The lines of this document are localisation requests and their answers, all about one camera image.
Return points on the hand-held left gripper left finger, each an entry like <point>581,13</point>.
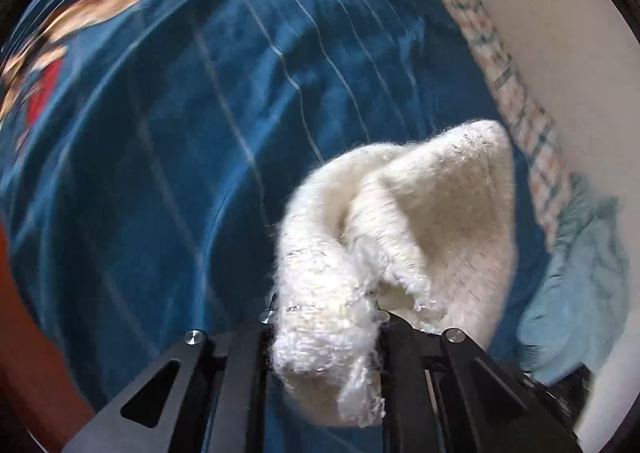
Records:
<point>245,363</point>

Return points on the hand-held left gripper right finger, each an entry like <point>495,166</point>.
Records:
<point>402,363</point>

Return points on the white tweed jacket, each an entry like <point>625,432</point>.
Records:
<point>425,213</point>

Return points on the black garment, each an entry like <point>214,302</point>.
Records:
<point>560,393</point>

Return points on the light blue quilt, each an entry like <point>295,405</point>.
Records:
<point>580,293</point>

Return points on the blue striped bedsheet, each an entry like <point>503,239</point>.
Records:
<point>200,133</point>

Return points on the plaid blanket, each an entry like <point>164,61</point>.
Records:
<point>520,103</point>

